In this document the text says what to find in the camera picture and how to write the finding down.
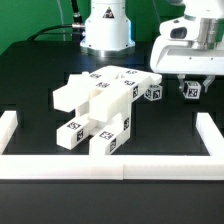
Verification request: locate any white chair seat part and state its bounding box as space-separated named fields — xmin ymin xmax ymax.
xmin=89 ymin=105 xmax=131 ymax=146

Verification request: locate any white chair side bar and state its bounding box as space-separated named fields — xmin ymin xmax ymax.
xmin=0 ymin=111 xmax=18 ymax=155

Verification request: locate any white U-shaped fence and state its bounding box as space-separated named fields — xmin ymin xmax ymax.
xmin=0 ymin=113 xmax=224 ymax=180

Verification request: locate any white tagged cube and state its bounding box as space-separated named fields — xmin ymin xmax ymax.
xmin=144 ymin=85 xmax=163 ymax=101
xmin=183 ymin=81 xmax=201 ymax=99

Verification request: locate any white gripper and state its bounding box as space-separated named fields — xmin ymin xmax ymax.
xmin=150 ymin=16 xmax=224 ymax=93

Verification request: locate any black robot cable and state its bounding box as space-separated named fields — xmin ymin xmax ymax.
xmin=27 ymin=0 xmax=88 ymax=42

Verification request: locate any grey thin cable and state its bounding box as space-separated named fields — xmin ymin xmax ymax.
xmin=56 ymin=0 xmax=66 ymax=42

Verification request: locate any white chair back part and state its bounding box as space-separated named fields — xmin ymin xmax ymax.
xmin=53 ymin=66 xmax=162 ymax=122

